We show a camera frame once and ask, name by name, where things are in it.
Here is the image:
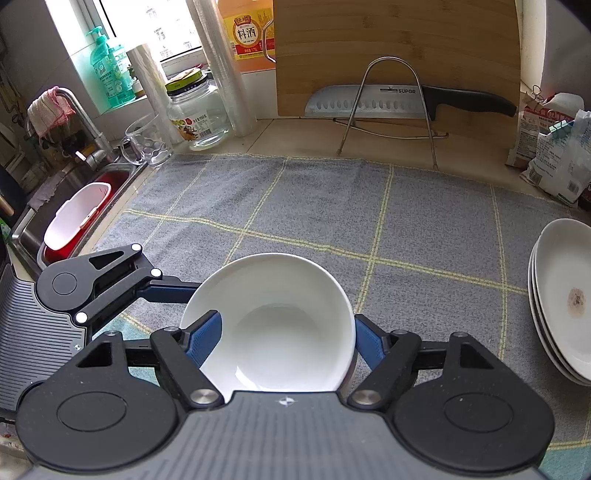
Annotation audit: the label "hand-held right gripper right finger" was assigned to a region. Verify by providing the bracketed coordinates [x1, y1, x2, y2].
[347, 314, 497, 409]

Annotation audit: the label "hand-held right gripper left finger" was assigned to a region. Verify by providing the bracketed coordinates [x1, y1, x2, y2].
[76, 310, 225, 409]

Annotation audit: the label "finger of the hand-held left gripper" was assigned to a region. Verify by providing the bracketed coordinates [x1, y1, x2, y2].
[74, 244, 200, 326]

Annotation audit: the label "white bowl pink flowers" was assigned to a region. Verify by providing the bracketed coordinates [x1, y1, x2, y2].
[179, 253, 357, 400]

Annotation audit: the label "steel kitchen sink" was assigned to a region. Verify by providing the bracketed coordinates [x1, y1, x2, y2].
[9, 152, 148, 278]

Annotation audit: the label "red plastic basin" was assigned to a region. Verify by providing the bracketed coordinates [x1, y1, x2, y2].
[37, 168, 137, 268]

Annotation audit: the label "white plastic container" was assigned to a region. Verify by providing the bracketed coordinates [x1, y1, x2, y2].
[44, 182, 112, 251]

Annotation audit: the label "grey checked mat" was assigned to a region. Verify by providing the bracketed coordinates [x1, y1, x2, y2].
[95, 154, 591, 480]

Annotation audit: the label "clear glass mug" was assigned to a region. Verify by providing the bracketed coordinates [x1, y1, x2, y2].
[120, 115, 175, 168]

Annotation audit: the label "glass jar green lid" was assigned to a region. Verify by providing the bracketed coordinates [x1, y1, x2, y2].
[165, 69, 232, 151]

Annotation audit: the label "metal faucet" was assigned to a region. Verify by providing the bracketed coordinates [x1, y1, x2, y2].
[25, 88, 121, 171]

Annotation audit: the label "clear plastic bag roll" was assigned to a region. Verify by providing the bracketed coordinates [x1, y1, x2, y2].
[126, 44, 183, 145]
[191, 0, 258, 137]

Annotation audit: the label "pink checked cloth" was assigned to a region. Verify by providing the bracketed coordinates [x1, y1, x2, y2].
[27, 86, 77, 139]

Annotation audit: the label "green soap bottle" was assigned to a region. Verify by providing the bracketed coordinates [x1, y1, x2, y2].
[88, 26, 134, 109]

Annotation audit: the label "orange cooking wine bottle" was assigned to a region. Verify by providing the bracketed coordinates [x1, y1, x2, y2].
[217, 0, 278, 73]

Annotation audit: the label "white bag blue print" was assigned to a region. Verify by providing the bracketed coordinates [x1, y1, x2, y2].
[522, 109, 591, 208]

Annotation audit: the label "red and white bag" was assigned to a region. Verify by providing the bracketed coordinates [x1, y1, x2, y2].
[505, 92, 585, 169]

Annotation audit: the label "bamboo cutting board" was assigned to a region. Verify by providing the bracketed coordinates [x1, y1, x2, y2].
[272, 0, 522, 121]

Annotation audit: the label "black handled kitchen knife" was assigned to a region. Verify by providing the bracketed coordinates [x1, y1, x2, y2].
[305, 84, 518, 121]

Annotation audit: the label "metal wire rack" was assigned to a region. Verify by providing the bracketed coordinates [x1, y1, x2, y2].
[333, 56, 450, 171]

